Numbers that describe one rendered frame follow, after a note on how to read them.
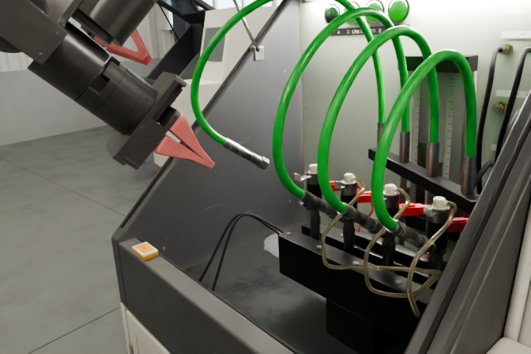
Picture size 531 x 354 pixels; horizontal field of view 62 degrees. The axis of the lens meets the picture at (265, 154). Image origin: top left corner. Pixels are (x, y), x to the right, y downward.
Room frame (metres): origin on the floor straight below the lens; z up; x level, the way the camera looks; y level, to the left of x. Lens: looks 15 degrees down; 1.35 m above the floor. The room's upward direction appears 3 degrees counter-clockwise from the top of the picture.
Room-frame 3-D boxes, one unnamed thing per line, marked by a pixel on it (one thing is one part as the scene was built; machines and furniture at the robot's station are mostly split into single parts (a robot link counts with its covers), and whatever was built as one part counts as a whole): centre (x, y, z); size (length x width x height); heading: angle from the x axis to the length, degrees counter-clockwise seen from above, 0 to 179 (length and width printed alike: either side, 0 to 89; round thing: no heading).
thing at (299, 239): (0.67, -0.16, 0.91); 0.34 x 0.10 x 0.15; 39
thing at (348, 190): (0.69, -0.13, 1.00); 0.05 x 0.03 x 0.21; 129
